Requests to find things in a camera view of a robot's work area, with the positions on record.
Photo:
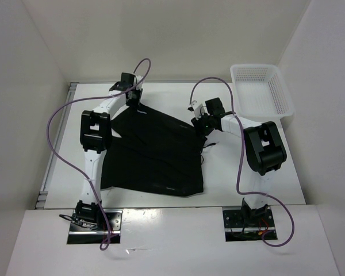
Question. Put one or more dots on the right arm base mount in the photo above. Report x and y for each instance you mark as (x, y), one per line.
(237, 229)

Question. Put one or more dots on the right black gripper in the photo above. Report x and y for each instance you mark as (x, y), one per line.
(197, 125)

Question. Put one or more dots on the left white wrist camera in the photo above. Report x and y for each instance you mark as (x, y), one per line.
(139, 79)

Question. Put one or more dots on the black shorts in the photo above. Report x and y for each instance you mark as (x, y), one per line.
(154, 153)

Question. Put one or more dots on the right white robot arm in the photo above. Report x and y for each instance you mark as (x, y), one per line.
(262, 146)

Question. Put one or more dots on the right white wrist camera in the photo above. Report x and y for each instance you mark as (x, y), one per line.
(197, 108)

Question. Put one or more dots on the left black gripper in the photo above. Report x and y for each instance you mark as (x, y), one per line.
(136, 103)

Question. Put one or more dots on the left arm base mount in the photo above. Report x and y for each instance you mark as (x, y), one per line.
(82, 232)

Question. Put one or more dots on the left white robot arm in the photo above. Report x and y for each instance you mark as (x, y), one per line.
(96, 138)

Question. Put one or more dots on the white plastic basket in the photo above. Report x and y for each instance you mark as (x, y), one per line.
(260, 91)

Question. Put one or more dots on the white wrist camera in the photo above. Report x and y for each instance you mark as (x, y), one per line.
(139, 79)
(197, 108)

